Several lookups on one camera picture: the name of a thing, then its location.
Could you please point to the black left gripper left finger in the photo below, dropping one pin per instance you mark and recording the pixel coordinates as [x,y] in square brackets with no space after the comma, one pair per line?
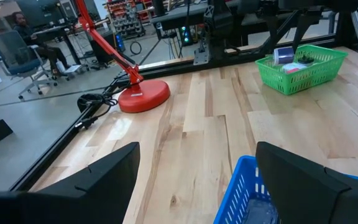
[73,199]

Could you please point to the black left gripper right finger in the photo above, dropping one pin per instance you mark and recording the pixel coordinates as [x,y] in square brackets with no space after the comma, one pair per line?
[315,199]

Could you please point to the blue and white plug charger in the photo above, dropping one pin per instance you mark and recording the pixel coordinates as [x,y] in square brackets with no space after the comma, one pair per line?
[284,55]

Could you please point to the grey office chair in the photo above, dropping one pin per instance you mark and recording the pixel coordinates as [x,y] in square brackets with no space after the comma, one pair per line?
[14,62]

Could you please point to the blue plastic basket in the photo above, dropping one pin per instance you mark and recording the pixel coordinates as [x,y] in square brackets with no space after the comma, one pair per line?
[238,193]

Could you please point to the green plastic basket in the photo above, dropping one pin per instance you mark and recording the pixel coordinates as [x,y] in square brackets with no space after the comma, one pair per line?
[291,82]

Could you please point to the red desk lamp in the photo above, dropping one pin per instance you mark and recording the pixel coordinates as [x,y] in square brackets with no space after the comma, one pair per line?
[145,96]

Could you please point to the black computer tower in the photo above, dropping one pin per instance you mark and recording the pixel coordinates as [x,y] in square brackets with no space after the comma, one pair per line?
[185,35]
[118,35]

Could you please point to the person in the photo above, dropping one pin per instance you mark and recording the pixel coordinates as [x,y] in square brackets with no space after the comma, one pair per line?
[26,34]

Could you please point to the black computer monitor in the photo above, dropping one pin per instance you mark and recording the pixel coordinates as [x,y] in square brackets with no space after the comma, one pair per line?
[36,12]

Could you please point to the small parts bin rack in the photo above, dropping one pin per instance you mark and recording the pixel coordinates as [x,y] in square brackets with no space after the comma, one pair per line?
[126,15]

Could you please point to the black aluminium table frame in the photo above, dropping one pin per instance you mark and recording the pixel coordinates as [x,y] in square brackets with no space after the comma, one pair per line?
[51,155]

